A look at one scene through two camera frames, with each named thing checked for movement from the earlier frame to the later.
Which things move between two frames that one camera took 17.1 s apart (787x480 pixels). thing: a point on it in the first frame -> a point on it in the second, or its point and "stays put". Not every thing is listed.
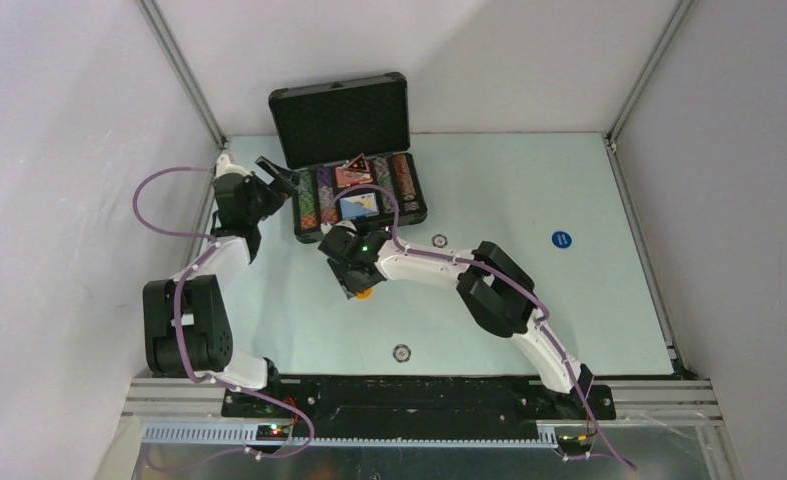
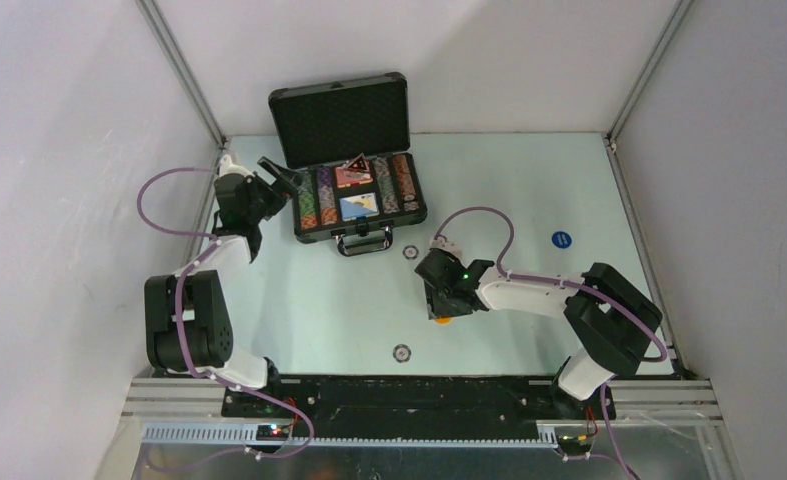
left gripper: [283, 181] stays put
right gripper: [350, 286] -> [435, 309]
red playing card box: [345, 178] stays put
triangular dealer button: [359, 163] stays put
